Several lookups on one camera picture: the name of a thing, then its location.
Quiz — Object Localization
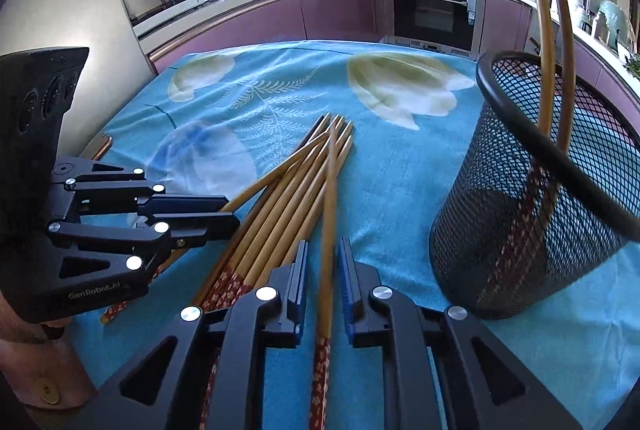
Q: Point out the plain brown wooden chopstick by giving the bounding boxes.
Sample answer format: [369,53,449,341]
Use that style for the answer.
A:
[98,131,331,326]

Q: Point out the purple kitchen cabinets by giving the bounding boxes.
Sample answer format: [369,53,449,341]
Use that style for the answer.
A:
[148,0,640,122]

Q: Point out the left hand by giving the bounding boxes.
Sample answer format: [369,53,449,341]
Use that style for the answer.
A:
[1,297,96,410]

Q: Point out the blue floral tablecloth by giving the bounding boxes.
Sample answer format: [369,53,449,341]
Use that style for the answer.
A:
[70,42,639,429]

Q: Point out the black mesh utensil holder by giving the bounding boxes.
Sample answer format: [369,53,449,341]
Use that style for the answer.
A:
[428,51,639,320]

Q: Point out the black built-in oven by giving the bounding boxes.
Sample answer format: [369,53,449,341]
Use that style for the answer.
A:
[393,0,477,53]

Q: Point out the green leafy vegetables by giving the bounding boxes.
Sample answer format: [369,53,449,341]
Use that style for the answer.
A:
[625,53,640,80]

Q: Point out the mint green appliance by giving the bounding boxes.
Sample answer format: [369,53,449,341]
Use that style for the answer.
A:
[593,0,634,52]

